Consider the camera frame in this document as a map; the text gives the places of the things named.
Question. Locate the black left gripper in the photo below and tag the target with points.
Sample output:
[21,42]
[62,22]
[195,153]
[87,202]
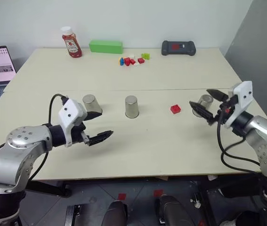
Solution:
[77,135]

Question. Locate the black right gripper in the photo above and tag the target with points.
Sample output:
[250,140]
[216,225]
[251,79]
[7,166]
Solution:
[227,108]

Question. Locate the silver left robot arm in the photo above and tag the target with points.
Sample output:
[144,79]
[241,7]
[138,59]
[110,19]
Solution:
[11,153]

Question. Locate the upturned steel cup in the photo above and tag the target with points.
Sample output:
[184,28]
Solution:
[206,102]
[91,103]
[131,107]

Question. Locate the small red toy block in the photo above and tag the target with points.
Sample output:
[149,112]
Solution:
[175,109]

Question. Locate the black handheld controller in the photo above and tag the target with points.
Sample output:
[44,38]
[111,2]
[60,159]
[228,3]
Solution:
[178,48]

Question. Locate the yellow toy brick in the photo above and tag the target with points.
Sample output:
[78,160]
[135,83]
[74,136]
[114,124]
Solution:
[119,61]

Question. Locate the blue toy brick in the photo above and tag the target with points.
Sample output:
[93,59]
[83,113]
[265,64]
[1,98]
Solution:
[122,61]

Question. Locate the red toy brick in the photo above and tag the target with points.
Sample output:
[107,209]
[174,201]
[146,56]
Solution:
[127,62]
[132,61]
[141,60]

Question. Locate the red floor tape square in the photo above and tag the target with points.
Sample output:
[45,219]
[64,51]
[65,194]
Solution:
[158,193]
[122,196]

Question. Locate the lime green toy brick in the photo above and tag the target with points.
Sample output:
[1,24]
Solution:
[145,56]

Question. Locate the green rectangular box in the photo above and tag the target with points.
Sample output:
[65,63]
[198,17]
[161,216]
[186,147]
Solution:
[105,46]

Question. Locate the ketchup bottle with white cap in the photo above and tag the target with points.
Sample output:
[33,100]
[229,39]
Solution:
[73,46]

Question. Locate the dark rounded shape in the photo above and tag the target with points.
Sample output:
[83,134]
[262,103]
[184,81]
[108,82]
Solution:
[114,213]
[174,210]

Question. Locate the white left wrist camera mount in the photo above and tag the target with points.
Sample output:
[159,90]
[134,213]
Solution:
[71,111]

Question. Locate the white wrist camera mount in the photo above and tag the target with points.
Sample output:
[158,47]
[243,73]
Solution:
[242,96]
[71,111]

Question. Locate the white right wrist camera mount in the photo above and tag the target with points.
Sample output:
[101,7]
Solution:
[242,96]

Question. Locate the black table frame foot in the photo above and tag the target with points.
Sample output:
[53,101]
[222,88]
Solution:
[51,188]

